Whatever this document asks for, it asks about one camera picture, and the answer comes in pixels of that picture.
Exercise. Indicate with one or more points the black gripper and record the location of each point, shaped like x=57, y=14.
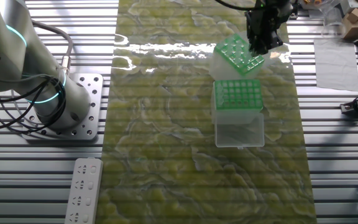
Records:
x=264, y=23

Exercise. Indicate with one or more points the clear tip box green rack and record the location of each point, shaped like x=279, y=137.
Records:
x=239, y=133
x=222, y=68

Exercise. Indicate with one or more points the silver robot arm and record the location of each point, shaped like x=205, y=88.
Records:
x=5, y=46

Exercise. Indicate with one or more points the black clamp stand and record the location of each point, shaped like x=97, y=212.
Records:
x=292, y=11

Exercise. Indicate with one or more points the small orange object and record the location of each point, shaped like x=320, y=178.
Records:
x=315, y=2

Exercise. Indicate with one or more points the clear plastic cup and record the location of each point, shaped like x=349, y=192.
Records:
x=332, y=18

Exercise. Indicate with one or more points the white paper sheet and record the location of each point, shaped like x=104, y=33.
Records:
x=336, y=65

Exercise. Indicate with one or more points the small brown cardboard box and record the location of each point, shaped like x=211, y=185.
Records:
x=356, y=25

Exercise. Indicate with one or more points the green marble pattern mat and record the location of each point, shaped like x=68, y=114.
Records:
x=166, y=140

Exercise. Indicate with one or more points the white power strip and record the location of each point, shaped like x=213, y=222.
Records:
x=84, y=193

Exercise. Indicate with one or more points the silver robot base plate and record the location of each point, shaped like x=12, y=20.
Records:
x=98, y=98

